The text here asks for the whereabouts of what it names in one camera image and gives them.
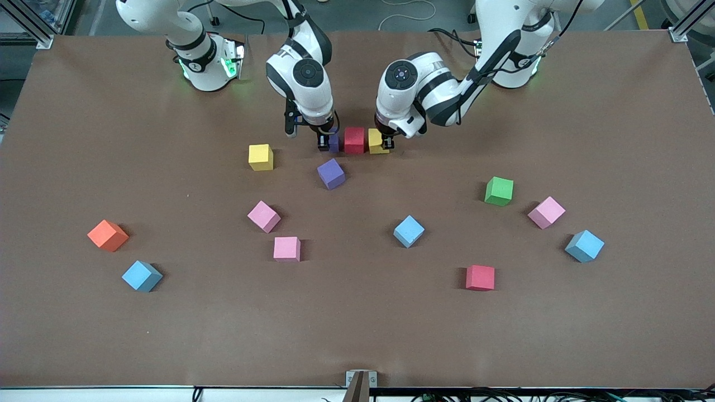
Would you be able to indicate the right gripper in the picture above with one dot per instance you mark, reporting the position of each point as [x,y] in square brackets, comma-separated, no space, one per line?
[322,133]

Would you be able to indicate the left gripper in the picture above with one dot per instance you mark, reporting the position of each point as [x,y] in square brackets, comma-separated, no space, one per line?
[386,134]

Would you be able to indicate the yellow foam block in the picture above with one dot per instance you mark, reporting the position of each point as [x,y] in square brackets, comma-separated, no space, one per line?
[375,142]
[261,158]

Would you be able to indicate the purple foam block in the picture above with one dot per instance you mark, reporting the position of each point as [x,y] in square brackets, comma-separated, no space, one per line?
[331,174]
[335,142]

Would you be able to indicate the red foam block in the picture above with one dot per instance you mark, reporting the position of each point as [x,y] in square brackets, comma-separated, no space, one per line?
[354,140]
[480,278]

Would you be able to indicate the pink foam block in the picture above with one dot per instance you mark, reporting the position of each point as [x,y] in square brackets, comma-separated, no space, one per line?
[546,213]
[286,249]
[263,216]

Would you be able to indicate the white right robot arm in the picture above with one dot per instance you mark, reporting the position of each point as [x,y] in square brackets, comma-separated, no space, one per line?
[310,97]

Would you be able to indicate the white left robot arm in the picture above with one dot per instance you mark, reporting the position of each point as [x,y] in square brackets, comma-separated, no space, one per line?
[399,97]

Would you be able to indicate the blue foam block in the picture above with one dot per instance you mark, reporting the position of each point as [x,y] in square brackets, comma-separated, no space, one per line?
[584,246]
[408,231]
[142,276]

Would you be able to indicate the green lit connector box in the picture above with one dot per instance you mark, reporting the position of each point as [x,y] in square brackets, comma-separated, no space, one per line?
[234,58]

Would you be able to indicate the green foam block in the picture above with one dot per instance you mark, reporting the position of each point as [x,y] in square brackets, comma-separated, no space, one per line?
[499,191]

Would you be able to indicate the brown paper table cover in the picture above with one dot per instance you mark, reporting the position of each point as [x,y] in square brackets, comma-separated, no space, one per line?
[357,324]

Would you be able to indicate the orange foam block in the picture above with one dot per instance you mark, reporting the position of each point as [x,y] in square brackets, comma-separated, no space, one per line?
[108,235]

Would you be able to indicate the metal table bracket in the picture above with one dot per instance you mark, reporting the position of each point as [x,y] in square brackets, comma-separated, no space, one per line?
[361,385]

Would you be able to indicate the aluminium frame post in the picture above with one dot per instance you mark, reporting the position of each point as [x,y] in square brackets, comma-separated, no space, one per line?
[678,33]
[44,40]

